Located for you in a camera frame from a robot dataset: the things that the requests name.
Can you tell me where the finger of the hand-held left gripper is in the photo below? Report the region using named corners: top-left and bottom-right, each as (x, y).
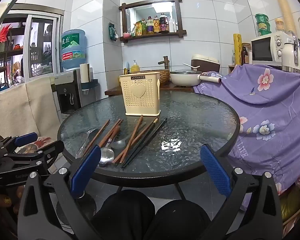
top-left (0, 140), bottom-right (65, 178)
top-left (0, 132), bottom-right (38, 157)

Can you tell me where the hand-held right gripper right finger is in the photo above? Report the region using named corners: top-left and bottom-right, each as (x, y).
top-left (199, 144), bottom-right (283, 240)

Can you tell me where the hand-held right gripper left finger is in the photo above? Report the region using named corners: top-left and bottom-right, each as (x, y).
top-left (18, 144), bottom-right (102, 240)

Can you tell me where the metal spoon with wooden handle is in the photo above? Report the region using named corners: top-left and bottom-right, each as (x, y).
top-left (98, 126), bottom-right (121, 168)
top-left (111, 124), bottom-right (148, 150)

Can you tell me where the brown wooden chopstick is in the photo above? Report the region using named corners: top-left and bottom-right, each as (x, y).
top-left (118, 115), bottom-right (143, 165)
top-left (82, 119), bottom-right (111, 154)
top-left (99, 120), bottom-right (124, 149)
top-left (97, 119), bottom-right (122, 147)
top-left (112, 127), bottom-right (151, 165)

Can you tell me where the black chopstick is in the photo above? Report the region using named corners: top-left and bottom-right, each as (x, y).
top-left (120, 118), bottom-right (158, 168)
top-left (122, 117), bottom-right (168, 170)

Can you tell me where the beige plastic utensil holder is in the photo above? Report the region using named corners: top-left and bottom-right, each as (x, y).
top-left (118, 71), bottom-right (162, 117)

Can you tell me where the floral seat cushion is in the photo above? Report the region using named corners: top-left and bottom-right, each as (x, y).
top-left (0, 135), bottom-right (59, 155)

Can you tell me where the clear plastic spoon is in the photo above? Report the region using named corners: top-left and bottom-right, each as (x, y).
top-left (76, 129), bottom-right (98, 159)

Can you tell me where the beige cloth cover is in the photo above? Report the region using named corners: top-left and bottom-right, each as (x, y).
top-left (0, 76), bottom-right (60, 140)

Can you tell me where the water dispenser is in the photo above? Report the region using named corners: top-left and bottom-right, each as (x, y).
top-left (54, 70), bottom-right (83, 120)

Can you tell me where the person's left leg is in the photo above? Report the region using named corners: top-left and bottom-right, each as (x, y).
top-left (92, 189), bottom-right (156, 240)

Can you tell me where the person's leg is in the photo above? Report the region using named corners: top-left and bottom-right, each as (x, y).
top-left (92, 189), bottom-right (156, 240)
top-left (150, 201), bottom-right (215, 240)

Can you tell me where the person's right leg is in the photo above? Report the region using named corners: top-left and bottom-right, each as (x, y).
top-left (150, 201), bottom-right (215, 240)

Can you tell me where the purple floral cloth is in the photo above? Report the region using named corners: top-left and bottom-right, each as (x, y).
top-left (194, 64), bottom-right (300, 202)

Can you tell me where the teal cup holder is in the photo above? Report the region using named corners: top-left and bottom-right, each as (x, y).
top-left (80, 79), bottom-right (99, 95)

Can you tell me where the white paper cup stack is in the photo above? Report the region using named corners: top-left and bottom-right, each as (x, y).
top-left (80, 63), bottom-right (90, 83)

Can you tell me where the olive yellow bag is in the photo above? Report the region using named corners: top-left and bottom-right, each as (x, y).
top-left (280, 167), bottom-right (300, 225)

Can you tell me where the white pan with glass lid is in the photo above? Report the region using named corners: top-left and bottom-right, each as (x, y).
top-left (170, 69), bottom-right (222, 87)

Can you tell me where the window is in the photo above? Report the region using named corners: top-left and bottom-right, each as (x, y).
top-left (0, 4), bottom-right (65, 90)

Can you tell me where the blue water jug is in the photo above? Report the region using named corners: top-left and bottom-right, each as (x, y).
top-left (60, 29), bottom-right (86, 71)

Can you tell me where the brown and white rice cooker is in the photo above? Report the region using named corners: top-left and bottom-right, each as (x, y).
top-left (191, 54), bottom-right (221, 74)

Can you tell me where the woven basin sink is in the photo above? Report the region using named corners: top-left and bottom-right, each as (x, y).
top-left (137, 69), bottom-right (171, 83)

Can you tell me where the red paper decoration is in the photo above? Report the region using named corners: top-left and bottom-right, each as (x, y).
top-left (0, 24), bottom-right (13, 43)

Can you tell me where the brown glass bottle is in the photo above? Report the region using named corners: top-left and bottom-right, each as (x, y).
top-left (241, 44), bottom-right (250, 64)

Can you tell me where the bronze faucet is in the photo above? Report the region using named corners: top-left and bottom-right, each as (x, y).
top-left (158, 56), bottom-right (169, 70)

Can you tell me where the yellow wrap roll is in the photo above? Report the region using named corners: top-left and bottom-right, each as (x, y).
top-left (233, 33), bottom-right (243, 65)

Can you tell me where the green hanging pouch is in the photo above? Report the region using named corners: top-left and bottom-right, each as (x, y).
top-left (109, 23), bottom-right (118, 42)

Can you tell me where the white microwave oven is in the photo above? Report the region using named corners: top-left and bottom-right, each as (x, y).
top-left (251, 32), bottom-right (294, 64)

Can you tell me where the white electric kettle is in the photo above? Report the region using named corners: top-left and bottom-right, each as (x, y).
top-left (281, 32), bottom-right (300, 74)

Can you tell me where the wooden framed mirror shelf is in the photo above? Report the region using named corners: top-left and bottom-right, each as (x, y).
top-left (118, 0), bottom-right (187, 45)

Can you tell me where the yellow seasoning packet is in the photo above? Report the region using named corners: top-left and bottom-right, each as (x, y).
top-left (133, 21), bottom-right (143, 37)

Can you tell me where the stack of green bowls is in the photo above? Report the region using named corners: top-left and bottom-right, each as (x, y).
top-left (255, 13), bottom-right (272, 37)

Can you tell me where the dark soy sauce bottle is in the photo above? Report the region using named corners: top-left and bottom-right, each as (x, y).
top-left (159, 12), bottom-right (170, 33)

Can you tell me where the glass jar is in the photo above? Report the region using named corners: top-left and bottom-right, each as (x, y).
top-left (275, 19), bottom-right (287, 32)

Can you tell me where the long sleeve of paper cups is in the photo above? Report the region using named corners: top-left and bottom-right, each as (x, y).
top-left (270, 0), bottom-right (297, 34)

